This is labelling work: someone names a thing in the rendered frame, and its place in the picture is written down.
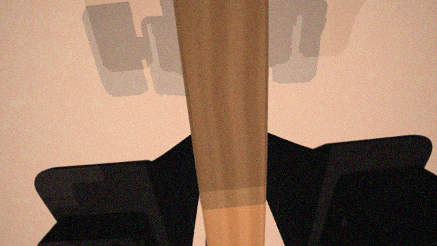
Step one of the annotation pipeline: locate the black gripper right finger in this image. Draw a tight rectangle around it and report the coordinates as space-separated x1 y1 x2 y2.
266 133 432 246

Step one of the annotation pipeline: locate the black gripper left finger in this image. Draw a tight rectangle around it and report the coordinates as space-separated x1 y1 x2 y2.
34 134 199 246

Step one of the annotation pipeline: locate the brown wooden plank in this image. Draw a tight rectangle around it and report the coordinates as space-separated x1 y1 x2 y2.
173 0 269 246

